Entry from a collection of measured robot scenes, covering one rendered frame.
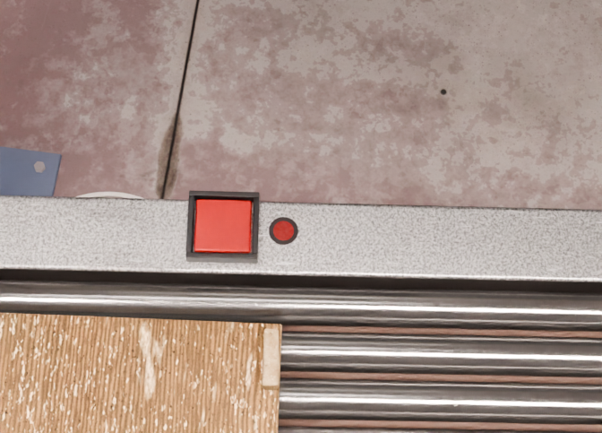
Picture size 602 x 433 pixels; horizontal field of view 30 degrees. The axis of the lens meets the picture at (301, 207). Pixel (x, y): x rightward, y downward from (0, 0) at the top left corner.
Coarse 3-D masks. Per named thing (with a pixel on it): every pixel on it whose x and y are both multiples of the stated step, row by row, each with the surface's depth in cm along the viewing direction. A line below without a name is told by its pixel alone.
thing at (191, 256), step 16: (192, 192) 121; (208, 192) 121; (224, 192) 121; (240, 192) 121; (256, 192) 121; (192, 208) 120; (256, 208) 121; (192, 224) 120; (256, 224) 120; (192, 240) 119; (256, 240) 119; (192, 256) 118; (208, 256) 119; (224, 256) 119; (240, 256) 119; (256, 256) 119
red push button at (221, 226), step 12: (204, 204) 121; (216, 204) 121; (228, 204) 121; (240, 204) 121; (204, 216) 120; (216, 216) 120; (228, 216) 121; (240, 216) 121; (204, 228) 120; (216, 228) 120; (228, 228) 120; (240, 228) 120; (204, 240) 119; (216, 240) 120; (228, 240) 120; (240, 240) 120; (204, 252) 119; (216, 252) 119; (228, 252) 119; (240, 252) 119
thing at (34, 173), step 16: (0, 160) 220; (16, 160) 221; (32, 160) 221; (48, 160) 221; (0, 176) 219; (16, 176) 219; (32, 176) 220; (48, 176) 220; (0, 192) 218; (16, 192) 218; (32, 192) 218; (48, 192) 218
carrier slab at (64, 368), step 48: (0, 336) 114; (48, 336) 114; (96, 336) 115; (144, 336) 115; (192, 336) 115; (240, 336) 115; (0, 384) 113; (48, 384) 113; (96, 384) 113; (144, 384) 113; (192, 384) 113; (240, 384) 113; (0, 432) 111; (48, 432) 111; (96, 432) 111; (144, 432) 111; (192, 432) 112; (240, 432) 112
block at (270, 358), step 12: (264, 336) 113; (276, 336) 113; (264, 348) 112; (276, 348) 112; (264, 360) 112; (276, 360) 112; (264, 372) 111; (276, 372) 111; (264, 384) 111; (276, 384) 111
